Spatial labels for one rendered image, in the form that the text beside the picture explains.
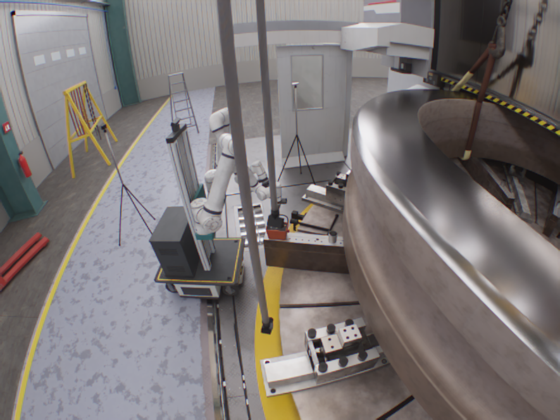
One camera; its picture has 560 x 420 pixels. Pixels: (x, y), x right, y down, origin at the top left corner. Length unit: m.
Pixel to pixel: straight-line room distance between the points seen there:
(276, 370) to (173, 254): 1.44
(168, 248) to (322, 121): 3.68
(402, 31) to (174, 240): 3.76
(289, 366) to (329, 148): 4.31
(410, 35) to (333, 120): 2.26
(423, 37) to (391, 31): 0.56
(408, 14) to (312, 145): 3.00
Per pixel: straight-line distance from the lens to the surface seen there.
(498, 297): 1.03
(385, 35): 3.92
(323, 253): 2.59
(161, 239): 2.65
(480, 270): 1.06
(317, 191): 3.64
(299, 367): 2.10
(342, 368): 1.88
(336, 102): 5.22
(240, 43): 4.54
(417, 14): 4.35
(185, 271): 2.85
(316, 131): 5.25
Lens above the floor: 2.43
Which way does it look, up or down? 36 degrees down
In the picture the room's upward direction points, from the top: 3 degrees counter-clockwise
